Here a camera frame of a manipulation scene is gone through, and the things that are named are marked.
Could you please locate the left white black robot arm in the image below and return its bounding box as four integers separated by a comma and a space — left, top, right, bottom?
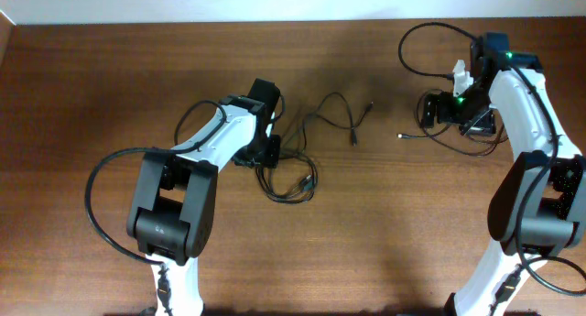
126, 79, 281, 315

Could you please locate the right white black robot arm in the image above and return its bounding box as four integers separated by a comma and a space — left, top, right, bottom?
418, 33, 585, 315

